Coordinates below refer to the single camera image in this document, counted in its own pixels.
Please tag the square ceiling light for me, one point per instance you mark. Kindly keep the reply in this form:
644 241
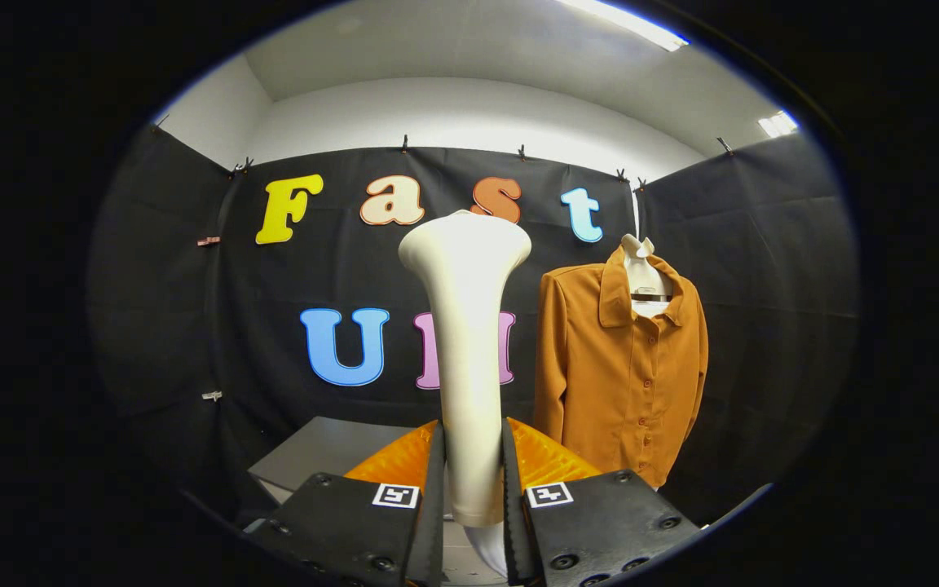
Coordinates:
778 123

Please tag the grey cabinet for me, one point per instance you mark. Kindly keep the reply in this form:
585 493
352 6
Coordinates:
323 452

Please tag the orange button shirt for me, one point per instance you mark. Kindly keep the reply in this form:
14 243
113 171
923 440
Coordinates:
600 383

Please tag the pink clip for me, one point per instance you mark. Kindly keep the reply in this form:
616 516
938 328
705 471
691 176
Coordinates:
209 241

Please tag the white clothes hanger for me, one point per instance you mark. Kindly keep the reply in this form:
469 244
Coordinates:
645 277

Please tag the row of black clips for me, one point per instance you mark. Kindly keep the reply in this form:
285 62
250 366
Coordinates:
404 147

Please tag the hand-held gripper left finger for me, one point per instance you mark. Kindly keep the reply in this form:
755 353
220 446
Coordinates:
429 530

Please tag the long ceiling light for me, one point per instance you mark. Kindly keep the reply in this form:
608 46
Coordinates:
624 23

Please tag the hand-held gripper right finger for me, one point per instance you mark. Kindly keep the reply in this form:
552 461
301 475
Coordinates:
516 530

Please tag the white garment steamer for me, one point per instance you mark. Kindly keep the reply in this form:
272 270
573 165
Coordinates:
465 342

